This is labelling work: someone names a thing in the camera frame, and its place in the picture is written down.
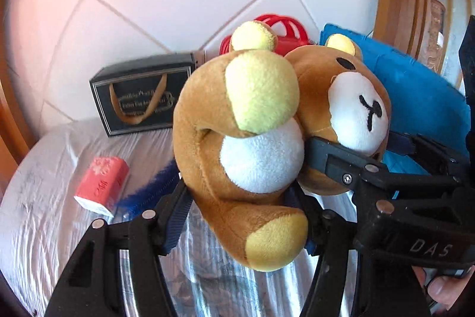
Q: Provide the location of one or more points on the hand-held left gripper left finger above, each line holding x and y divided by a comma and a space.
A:
174, 224

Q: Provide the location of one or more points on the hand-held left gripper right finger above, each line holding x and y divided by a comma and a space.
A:
334, 246

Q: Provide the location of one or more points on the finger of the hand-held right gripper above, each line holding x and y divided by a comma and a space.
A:
426, 153
334, 161

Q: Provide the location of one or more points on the blue plastic crate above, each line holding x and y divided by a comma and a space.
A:
408, 86

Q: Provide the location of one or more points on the brown bear plush toy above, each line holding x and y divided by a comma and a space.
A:
222, 124

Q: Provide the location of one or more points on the person's right hand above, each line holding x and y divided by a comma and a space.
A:
445, 294

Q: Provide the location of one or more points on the blue feather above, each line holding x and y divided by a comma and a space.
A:
148, 190

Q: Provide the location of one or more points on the pink tissue pack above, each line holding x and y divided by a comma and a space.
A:
100, 183

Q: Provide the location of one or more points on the rolled patterned carpet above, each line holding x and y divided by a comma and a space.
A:
437, 34

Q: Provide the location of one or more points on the red toy suitcase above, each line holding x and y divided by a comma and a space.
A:
289, 38

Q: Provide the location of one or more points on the black gift bag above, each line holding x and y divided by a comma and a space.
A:
141, 79

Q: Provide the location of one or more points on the wooden frosted glass partition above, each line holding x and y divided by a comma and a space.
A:
452, 5

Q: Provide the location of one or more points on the wall outlet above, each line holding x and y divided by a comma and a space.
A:
199, 58

